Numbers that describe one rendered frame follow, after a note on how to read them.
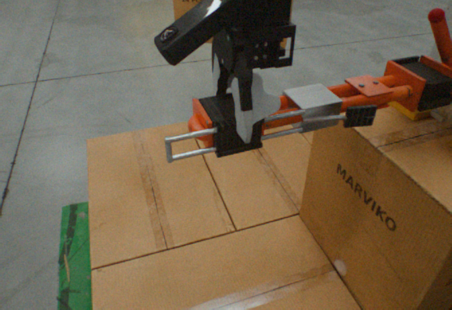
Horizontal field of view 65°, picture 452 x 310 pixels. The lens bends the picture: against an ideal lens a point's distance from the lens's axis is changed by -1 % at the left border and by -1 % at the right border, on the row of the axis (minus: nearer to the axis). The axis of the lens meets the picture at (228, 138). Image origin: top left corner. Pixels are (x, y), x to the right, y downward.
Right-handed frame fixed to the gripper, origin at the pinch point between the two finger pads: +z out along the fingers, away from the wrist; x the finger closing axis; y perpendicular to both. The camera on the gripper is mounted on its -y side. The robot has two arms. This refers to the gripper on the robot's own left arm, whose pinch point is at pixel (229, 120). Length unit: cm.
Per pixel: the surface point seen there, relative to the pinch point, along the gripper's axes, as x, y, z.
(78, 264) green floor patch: 70, -43, 108
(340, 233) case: 3, 30, 41
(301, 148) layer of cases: 49, 47, 53
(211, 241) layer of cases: 21, 3, 53
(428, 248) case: -16.4, 29.9, 22.8
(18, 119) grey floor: 206, -79, 107
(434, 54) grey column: 103, 168, 56
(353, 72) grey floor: 187, 184, 108
